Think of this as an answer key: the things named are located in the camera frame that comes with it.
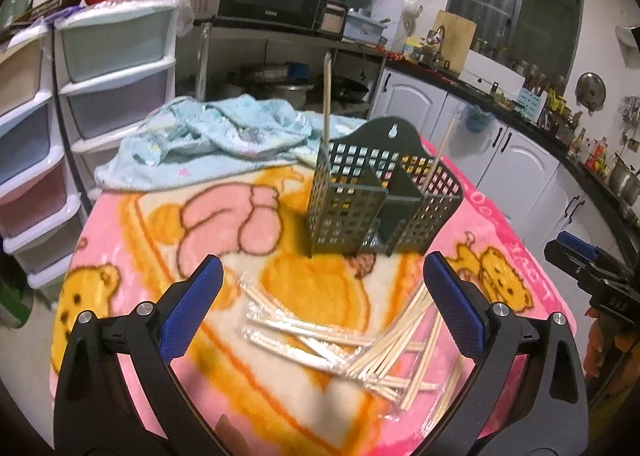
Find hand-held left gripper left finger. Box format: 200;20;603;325
54;255;224;456

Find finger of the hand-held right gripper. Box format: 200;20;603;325
557;231;626;269
544;240;640;323

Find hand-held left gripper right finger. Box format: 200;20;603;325
422;251;590;456

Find pile of wooden chopsticks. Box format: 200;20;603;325
242;281;468;412

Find green plastic utensil holder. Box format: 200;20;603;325
303;116;463;257

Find person's right hand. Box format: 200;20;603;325
584;309;623;379

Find black kitchen countertop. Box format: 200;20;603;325
385;56;640;232

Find steel cooking pot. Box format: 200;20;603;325
607;156;640;202

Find pink printed blanket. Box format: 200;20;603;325
47;136;566;456

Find row of sauce bottles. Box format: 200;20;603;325
567;126;611;172

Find white kitchen cabinets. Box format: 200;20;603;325
372;64;631;257

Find blue knife rack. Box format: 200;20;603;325
515;84;548;124

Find steel pot lid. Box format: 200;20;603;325
575;71;606;112

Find wooden chopstick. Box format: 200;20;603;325
420;117;458;192
322;52;334;149

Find light blue printed cloth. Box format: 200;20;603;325
94;94;368;192

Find row of spice jars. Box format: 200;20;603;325
470;36;566;87

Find white plastic drawer unit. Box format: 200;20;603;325
52;0;183;197
0;19;83;292

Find wooden cutting board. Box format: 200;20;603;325
430;10;477;73

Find black wok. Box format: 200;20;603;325
330;79;372;102

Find metal kitchen shelf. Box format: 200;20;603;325
192;19;391;119

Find blue plastic tray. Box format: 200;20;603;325
345;9;388;37

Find dark woven tray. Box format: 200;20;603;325
10;0;83;28

